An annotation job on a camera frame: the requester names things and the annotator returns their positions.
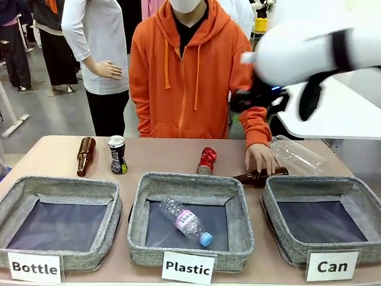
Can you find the white sign reading Plastic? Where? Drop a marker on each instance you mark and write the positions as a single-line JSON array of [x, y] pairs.
[[188, 267]]

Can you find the person's left forearm orange sleeve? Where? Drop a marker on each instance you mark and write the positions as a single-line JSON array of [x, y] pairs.
[[256, 125]]

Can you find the white face mask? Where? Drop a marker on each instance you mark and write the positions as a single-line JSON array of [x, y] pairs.
[[186, 5]]

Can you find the bystander's bare hand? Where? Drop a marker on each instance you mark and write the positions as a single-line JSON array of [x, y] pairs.
[[108, 70]]

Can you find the grey fabric basket Can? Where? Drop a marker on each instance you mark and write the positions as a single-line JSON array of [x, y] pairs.
[[366, 193]]

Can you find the bystander in long black skirt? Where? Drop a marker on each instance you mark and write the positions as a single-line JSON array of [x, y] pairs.
[[56, 53]]

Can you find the small plastic bottle blue cap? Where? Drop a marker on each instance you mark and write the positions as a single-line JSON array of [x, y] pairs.
[[184, 220]]

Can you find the pink garment bystander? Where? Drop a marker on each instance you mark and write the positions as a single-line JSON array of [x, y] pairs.
[[147, 9]]

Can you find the crushed red drink can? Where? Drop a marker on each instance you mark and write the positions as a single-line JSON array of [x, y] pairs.
[[207, 161]]

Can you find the brown glass bottle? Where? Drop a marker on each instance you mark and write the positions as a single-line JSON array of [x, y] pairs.
[[253, 178], [85, 155]]

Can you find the black and green drink can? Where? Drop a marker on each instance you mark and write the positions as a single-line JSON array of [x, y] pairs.
[[117, 155]]

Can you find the person's left hand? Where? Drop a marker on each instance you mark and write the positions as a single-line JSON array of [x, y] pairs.
[[262, 156]]

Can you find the white side table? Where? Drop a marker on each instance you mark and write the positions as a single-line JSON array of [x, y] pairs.
[[342, 119]]

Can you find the yellow plastic bin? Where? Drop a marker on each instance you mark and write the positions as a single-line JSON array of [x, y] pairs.
[[262, 25]]

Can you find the bystander in white shirt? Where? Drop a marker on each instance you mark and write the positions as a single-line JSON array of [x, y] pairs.
[[101, 35]]

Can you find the white sign reading Can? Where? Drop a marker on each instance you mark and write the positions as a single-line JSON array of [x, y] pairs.
[[332, 266]]

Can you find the grey fabric basket Plastic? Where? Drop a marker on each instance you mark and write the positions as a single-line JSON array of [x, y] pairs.
[[238, 208]]

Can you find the white coat bystander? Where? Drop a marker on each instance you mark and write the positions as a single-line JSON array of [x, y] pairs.
[[241, 15]]

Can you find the white table leg with foot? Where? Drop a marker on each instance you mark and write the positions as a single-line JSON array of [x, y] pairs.
[[10, 116]]

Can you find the grey fabric basket Bottle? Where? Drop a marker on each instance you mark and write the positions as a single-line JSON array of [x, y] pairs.
[[18, 193]]

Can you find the person in orange hoodie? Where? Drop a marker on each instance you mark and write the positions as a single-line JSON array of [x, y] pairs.
[[181, 89]]

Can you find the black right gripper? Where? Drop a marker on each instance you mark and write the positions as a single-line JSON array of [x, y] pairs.
[[259, 96]]

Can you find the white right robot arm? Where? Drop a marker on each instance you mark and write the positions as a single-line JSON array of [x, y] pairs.
[[297, 50]]

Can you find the bystander in dark trousers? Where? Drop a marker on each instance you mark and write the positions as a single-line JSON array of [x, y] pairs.
[[15, 53]]

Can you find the large clear plastic bottle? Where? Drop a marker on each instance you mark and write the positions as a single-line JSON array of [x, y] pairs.
[[297, 153]]

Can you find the white sign reading Bottle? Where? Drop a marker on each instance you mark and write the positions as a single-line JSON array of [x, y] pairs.
[[34, 267]]

